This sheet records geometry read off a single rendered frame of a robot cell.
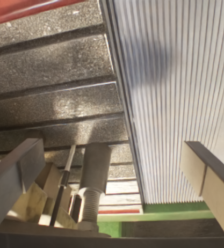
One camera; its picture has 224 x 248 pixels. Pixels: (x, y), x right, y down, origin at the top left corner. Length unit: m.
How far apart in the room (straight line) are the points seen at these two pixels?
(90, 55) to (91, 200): 0.32
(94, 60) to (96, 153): 0.24
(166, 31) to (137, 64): 0.09
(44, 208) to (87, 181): 0.12
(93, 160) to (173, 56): 0.32
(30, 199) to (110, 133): 0.25
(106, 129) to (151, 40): 0.24
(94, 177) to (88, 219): 0.09
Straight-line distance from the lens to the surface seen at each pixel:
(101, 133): 0.50
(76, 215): 0.82
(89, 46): 0.38
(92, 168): 0.47
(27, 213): 0.44
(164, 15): 0.42
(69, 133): 0.52
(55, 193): 0.66
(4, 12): 0.44
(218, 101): 0.55
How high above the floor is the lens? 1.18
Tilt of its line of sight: 48 degrees down
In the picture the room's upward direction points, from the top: 175 degrees counter-clockwise
